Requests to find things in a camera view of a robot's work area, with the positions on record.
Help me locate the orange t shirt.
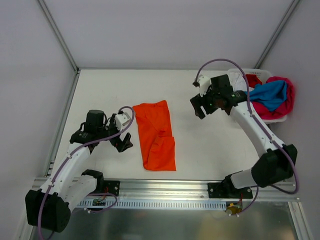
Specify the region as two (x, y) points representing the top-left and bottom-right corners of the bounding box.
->
(133, 100), (177, 171)

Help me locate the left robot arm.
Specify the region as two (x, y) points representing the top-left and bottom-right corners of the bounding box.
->
(25, 106), (135, 233)

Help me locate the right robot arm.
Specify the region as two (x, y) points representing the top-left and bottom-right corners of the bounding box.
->
(190, 74), (298, 198)

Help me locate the white t shirt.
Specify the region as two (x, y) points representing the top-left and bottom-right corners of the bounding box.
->
(228, 72), (247, 92)

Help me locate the red t shirt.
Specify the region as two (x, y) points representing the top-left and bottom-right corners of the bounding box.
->
(245, 74), (263, 89)

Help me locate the magenta pink t shirt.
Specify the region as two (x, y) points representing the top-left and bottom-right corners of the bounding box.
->
(253, 76), (296, 120)

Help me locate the white plastic laundry basket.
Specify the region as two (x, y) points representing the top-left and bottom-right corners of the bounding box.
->
(227, 68), (287, 125)

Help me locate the blue t shirt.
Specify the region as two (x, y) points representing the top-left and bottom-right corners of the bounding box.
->
(245, 80), (288, 112)

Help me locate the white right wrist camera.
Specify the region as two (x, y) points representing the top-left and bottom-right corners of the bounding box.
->
(192, 74), (211, 97)

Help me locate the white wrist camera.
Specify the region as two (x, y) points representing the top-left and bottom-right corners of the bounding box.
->
(192, 74), (211, 97)
(114, 111), (131, 131)

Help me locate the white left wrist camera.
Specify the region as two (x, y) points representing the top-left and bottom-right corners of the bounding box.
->
(114, 111), (131, 131)

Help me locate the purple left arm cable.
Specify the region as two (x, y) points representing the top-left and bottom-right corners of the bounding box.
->
(36, 106), (137, 240)

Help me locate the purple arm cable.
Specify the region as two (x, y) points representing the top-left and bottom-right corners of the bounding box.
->
(36, 106), (137, 240)
(195, 58), (301, 213)

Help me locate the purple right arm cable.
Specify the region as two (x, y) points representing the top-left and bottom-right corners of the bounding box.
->
(195, 58), (301, 213)

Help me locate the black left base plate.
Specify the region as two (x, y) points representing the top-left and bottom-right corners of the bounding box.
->
(96, 180), (121, 197)

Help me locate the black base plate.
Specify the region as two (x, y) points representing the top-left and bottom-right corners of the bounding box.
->
(96, 180), (121, 197)
(207, 182), (253, 199)

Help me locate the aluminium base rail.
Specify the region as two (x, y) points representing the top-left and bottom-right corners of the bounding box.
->
(29, 176), (301, 202)

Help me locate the white slotted cable duct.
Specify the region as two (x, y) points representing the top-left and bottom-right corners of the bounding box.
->
(77, 198), (227, 211)

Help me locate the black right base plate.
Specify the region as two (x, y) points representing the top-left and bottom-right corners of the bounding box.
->
(207, 182), (253, 199)

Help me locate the aluminium frame post right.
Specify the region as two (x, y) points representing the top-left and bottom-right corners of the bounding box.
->
(254, 0), (302, 69)

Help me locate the aluminium frame post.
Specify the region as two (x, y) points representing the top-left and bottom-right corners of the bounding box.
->
(36, 0), (80, 74)
(254, 0), (302, 69)

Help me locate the aluminium frame post left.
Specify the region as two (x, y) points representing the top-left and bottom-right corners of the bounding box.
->
(36, 0), (80, 74)

